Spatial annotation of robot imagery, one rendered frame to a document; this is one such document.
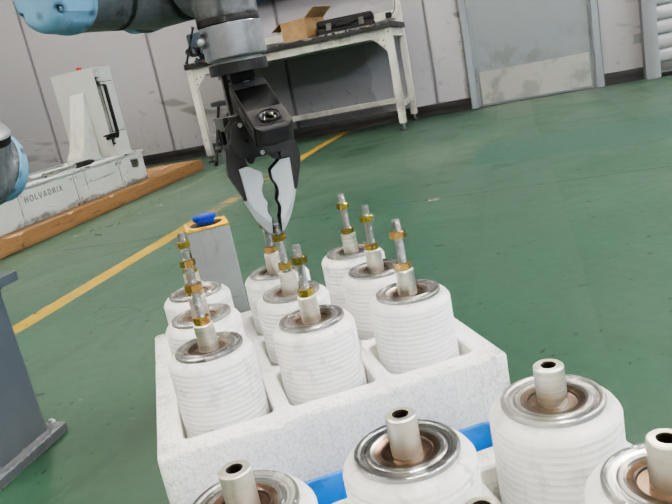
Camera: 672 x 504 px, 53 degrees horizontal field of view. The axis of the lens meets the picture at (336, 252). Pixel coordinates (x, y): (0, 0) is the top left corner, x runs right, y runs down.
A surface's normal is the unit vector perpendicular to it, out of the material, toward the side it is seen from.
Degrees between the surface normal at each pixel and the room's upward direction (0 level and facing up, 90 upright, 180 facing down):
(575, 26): 90
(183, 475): 90
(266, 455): 90
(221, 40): 90
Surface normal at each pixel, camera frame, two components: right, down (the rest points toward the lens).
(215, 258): 0.26, 0.20
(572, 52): -0.23, 0.29
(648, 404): -0.19, -0.95
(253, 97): -0.05, -0.73
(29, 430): 0.95, -0.11
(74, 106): -0.29, -0.08
